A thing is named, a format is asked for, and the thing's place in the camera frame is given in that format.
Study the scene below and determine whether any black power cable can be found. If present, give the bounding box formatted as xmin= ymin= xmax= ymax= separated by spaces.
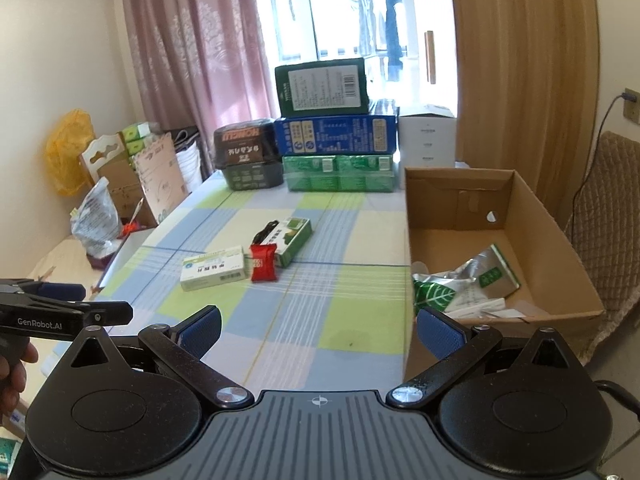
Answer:
xmin=569 ymin=90 xmax=634 ymax=221

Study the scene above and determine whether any clear plastic bag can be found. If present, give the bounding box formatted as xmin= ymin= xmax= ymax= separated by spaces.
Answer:
xmin=70 ymin=177 xmax=122 ymax=259

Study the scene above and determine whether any yellow plastic bag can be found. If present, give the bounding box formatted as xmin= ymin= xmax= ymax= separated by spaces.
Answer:
xmin=44 ymin=110 xmax=96 ymax=196

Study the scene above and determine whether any blue carton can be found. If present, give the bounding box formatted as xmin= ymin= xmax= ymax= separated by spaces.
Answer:
xmin=273 ymin=114 xmax=397 ymax=156

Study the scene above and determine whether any pink curtain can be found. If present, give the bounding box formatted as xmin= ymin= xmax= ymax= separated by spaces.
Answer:
xmin=122 ymin=0 xmax=276 ymax=167

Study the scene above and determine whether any wall power socket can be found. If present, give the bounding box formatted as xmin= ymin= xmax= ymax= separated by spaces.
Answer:
xmin=623 ymin=88 xmax=640 ymax=125

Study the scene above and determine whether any dark green carton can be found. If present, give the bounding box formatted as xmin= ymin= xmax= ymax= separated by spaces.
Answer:
xmin=274 ymin=58 xmax=369 ymax=118

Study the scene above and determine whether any cardboard boxes pile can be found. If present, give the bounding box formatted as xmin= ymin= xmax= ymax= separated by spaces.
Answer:
xmin=79 ymin=122 xmax=188 ymax=228

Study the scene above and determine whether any checkered tablecloth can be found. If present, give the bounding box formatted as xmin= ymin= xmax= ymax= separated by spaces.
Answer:
xmin=102 ymin=176 xmax=411 ymax=392

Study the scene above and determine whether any brown cardboard box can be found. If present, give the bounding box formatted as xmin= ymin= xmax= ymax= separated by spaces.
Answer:
xmin=405 ymin=168 xmax=604 ymax=356

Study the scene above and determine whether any white tall box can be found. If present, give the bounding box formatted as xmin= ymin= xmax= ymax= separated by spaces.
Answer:
xmin=398 ymin=105 xmax=457 ymax=188

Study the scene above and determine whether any black audio cable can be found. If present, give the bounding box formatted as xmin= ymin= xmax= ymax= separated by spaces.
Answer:
xmin=250 ymin=219 xmax=281 ymax=247

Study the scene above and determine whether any white laundry basket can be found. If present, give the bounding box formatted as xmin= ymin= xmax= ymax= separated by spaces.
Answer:
xmin=171 ymin=127 xmax=203 ymax=193

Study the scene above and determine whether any red snack packet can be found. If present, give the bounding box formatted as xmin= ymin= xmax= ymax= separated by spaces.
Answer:
xmin=250 ymin=244 xmax=278 ymax=283

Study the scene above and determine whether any green wrapped carton pack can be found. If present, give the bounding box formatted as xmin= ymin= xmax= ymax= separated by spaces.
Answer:
xmin=282 ymin=155 xmax=396 ymax=193

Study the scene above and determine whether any person left hand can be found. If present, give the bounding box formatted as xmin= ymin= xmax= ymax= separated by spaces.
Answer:
xmin=0 ymin=341 xmax=39 ymax=416

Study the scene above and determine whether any black instant noodle bowl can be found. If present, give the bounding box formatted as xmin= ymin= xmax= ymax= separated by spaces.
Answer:
xmin=213 ymin=118 xmax=283 ymax=191

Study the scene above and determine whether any silver foil leaf pouch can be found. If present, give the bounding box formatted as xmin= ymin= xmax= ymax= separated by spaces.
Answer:
xmin=411 ymin=244 xmax=521 ymax=313

